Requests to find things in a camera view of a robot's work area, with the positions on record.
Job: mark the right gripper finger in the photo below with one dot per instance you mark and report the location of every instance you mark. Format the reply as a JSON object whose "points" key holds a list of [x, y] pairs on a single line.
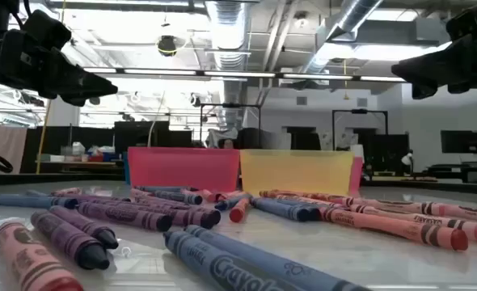
{"points": [[428, 68], [422, 91]]}

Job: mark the pink crayon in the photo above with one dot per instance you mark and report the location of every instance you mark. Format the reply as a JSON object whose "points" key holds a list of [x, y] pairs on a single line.
{"points": [[424, 220], [473, 213]]}

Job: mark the brownish orange crayon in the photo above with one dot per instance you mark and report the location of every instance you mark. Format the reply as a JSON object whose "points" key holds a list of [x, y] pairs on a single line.
{"points": [[279, 193]]}

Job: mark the black partition panels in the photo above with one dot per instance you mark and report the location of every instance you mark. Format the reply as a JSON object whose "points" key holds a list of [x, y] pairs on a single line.
{"points": [[81, 139]]}

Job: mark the white plastic jug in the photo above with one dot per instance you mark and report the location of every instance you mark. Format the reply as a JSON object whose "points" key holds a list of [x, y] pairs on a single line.
{"points": [[78, 148]]}

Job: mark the red box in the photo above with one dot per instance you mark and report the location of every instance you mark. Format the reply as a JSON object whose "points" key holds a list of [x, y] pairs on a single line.
{"points": [[95, 157]]}

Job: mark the wooden shelf table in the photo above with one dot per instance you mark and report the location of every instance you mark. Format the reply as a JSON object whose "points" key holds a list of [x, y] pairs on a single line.
{"points": [[77, 163]]}

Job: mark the black computer monitor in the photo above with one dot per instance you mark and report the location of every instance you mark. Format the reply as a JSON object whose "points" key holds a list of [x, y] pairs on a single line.
{"points": [[459, 141]]}

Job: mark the blue box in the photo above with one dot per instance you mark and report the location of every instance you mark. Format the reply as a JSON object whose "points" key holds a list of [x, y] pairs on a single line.
{"points": [[111, 156]]}

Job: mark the white desk lamp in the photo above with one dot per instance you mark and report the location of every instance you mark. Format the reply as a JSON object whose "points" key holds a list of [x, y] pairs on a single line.
{"points": [[407, 158]]}

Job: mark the black cabinet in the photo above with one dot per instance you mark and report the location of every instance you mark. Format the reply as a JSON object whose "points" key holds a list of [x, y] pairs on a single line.
{"points": [[386, 153]]}

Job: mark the pink cloth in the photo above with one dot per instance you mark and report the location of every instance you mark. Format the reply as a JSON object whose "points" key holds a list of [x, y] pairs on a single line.
{"points": [[2, 147]]}

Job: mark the white cup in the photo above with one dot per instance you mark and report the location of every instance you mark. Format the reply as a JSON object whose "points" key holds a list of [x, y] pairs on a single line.
{"points": [[356, 151]]}

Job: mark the large pink plastic bin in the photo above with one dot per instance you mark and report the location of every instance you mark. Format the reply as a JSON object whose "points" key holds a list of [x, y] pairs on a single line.
{"points": [[355, 174]]}

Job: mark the small pink plastic bin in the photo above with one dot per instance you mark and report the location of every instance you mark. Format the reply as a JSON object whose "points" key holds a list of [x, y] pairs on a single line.
{"points": [[182, 169]]}

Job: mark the small yellow plastic bin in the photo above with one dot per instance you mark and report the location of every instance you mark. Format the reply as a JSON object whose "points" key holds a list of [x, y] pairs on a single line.
{"points": [[295, 171]]}

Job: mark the person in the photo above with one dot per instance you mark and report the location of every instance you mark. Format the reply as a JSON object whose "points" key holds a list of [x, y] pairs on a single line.
{"points": [[226, 143]]}

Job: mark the LED light bar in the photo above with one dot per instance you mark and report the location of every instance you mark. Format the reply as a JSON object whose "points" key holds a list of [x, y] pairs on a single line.
{"points": [[242, 74]]}

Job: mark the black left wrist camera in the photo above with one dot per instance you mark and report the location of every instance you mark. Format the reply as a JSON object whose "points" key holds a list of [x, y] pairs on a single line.
{"points": [[46, 30]]}

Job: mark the black metal stand frame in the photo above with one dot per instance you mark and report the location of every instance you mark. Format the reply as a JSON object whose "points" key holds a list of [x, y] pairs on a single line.
{"points": [[230, 105], [360, 110]]}

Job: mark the silver spiral ventilation duct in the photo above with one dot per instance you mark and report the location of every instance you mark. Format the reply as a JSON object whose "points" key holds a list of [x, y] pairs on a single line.
{"points": [[343, 24], [226, 32]]}

